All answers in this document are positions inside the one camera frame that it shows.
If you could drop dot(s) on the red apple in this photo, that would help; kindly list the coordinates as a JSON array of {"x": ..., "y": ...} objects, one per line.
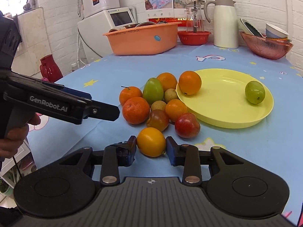
[{"x": 187, "y": 126}]

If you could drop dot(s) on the red vase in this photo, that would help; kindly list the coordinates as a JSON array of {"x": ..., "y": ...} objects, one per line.
[{"x": 49, "y": 69}]

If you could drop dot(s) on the pink glass bowl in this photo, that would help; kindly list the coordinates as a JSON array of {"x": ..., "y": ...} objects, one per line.
[{"x": 266, "y": 48}]

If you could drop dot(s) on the small orange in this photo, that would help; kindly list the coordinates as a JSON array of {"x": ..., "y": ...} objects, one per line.
[{"x": 175, "y": 108}]

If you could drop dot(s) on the green mango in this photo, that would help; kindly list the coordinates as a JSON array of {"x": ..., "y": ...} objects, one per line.
[{"x": 153, "y": 91}]

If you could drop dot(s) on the orange plastic basket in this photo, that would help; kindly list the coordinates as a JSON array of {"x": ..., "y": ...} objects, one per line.
[{"x": 145, "y": 40}]

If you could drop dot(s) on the yellow plastic plate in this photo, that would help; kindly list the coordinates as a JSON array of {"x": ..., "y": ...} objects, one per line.
[{"x": 221, "y": 100}]

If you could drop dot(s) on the white countertop appliance with screen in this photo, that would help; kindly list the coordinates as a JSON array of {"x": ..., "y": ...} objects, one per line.
[{"x": 92, "y": 30}]

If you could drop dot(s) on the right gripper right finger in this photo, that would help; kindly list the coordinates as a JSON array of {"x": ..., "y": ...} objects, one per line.
[{"x": 187, "y": 156}]

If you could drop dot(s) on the glass pitcher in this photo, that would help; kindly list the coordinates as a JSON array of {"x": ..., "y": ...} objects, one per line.
[{"x": 194, "y": 21}]

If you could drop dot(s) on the small yellow-orange citrus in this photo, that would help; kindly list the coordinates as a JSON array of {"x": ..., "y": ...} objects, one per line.
[{"x": 151, "y": 142}]

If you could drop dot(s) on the large orange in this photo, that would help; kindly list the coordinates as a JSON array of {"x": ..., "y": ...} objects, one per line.
[{"x": 189, "y": 83}]

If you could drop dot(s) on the tan longan fruit back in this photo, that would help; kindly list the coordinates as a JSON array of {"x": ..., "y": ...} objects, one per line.
[{"x": 170, "y": 94}]

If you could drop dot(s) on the white green dish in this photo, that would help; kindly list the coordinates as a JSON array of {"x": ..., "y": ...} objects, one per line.
[{"x": 249, "y": 28}]

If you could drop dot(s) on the steel pot lid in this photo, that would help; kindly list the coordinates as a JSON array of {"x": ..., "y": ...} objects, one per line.
[{"x": 142, "y": 24}]

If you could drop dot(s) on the blue white ceramic bowl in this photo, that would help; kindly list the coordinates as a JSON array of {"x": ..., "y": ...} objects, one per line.
[{"x": 273, "y": 31}]

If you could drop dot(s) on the tangerine with stem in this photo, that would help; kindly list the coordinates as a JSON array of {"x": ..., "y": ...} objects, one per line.
[{"x": 129, "y": 92}]

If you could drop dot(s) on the red plastic colander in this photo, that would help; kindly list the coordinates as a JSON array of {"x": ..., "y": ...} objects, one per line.
[{"x": 193, "y": 38}]

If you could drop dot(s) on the dark red-brown plum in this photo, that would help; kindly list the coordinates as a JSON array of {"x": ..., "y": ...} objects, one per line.
[{"x": 158, "y": 119}]

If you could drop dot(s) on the green apple front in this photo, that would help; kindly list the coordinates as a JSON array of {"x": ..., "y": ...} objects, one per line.
[{"x": 255, "y": 92}]

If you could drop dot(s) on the person's left hand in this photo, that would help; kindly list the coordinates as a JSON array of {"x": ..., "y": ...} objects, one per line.
[{"x": 9, "y": 146}]

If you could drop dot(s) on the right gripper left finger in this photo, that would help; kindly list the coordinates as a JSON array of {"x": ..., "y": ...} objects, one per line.
[{"x": 117, "y": 155}]

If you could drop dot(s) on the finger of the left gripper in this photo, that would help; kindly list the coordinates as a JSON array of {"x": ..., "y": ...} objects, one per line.
[{"x": 68, "y": 90}]

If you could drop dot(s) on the white thermos jug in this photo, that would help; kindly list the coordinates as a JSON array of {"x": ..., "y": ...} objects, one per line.
[{"x": 225, "y": 23}]

